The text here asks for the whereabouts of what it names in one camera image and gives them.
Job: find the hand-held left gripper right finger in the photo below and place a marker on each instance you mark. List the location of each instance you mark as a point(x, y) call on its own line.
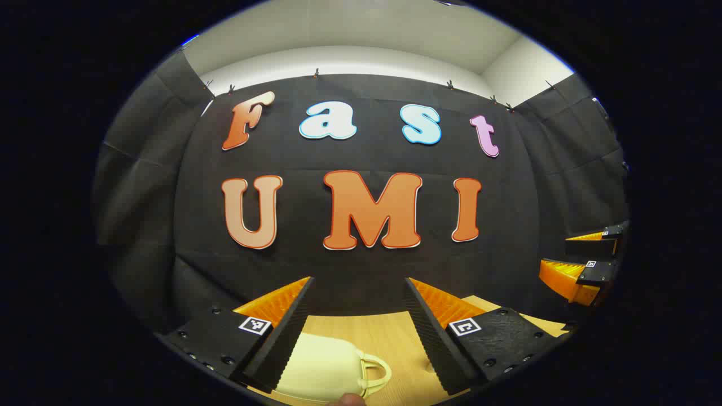
point(431, 338)

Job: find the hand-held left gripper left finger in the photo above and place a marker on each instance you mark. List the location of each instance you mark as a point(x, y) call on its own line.
point(287, 338)

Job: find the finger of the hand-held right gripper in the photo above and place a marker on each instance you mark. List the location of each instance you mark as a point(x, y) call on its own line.
point(592, 247)
point(564, 276)

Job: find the cream suitcase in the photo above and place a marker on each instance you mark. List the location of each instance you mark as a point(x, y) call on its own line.
point(316, 366)

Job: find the black backdrop cloth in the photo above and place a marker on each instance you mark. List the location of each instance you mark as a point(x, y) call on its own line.
point(366, 270)

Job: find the row of small cloth clips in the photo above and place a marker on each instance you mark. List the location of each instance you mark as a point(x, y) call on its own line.
point(316, 73)

